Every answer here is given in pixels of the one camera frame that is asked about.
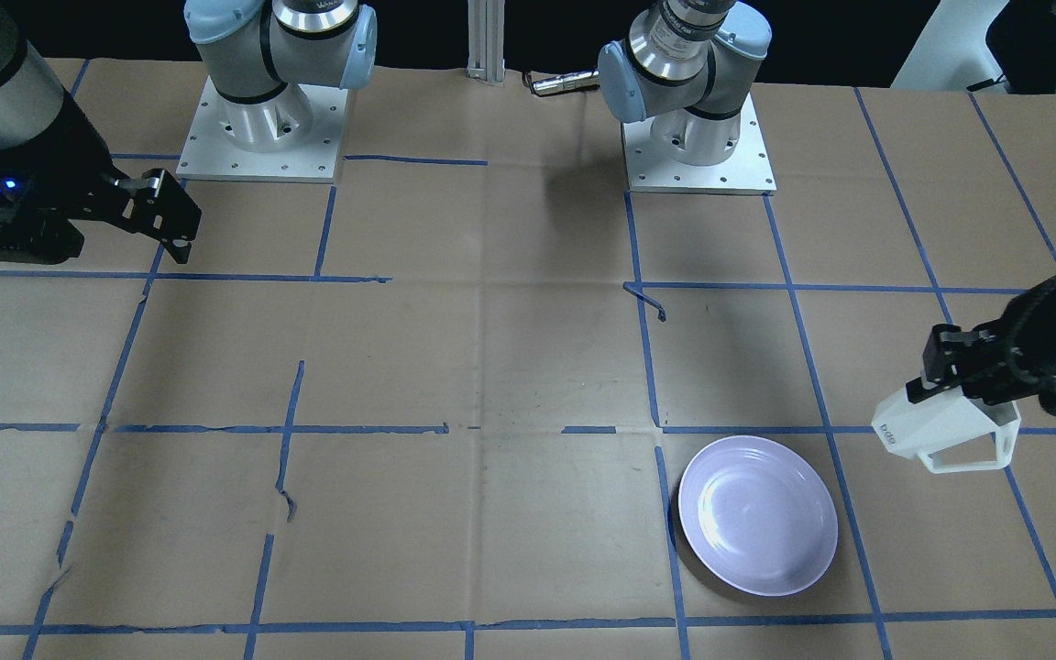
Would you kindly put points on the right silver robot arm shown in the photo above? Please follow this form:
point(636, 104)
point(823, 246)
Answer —
point(255, 49)

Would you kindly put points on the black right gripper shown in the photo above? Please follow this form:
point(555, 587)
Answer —
point(72, 158)

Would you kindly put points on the lilac round plate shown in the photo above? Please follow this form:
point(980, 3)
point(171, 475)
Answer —
point(758, 516)

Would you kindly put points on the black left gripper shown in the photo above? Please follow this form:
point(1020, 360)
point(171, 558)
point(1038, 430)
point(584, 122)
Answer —
point(1034, 352)

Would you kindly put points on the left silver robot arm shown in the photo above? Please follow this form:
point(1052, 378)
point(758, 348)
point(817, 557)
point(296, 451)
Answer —
point(694, 62)

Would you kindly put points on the white faceted mug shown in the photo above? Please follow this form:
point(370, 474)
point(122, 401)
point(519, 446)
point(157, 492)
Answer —
point(921, 430)

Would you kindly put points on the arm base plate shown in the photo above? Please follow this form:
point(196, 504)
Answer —
point(295, 137)
point(679, 152)

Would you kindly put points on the aluminium frame post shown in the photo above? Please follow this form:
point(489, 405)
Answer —
point(485, 41)

